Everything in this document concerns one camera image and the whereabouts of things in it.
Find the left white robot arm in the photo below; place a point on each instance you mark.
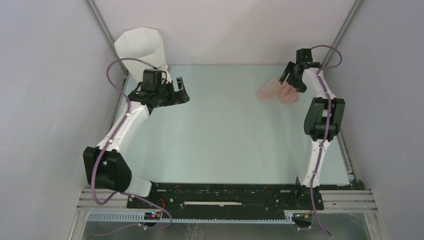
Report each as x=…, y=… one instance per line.
x=106, y=164

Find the small circuit board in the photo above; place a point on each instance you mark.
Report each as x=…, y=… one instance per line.
x=152, y=216

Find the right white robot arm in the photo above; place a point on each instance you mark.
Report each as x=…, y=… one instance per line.
x=321, y=125

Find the white trash bin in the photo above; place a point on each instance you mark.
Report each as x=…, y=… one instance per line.
x=141, y=43

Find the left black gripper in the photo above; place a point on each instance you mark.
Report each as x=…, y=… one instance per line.
x=175, y=98

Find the pink plastic trash bag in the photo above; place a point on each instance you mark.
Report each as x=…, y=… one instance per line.
x=274, y=88

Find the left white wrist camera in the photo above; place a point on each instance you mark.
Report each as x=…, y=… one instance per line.
x=166, y=77

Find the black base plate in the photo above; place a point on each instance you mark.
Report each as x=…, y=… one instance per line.
x=219, y=201

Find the white slotted cable duct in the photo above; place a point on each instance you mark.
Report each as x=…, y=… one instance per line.
x=140, y=217

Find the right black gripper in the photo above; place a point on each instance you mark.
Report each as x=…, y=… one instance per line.
x=301, y=87

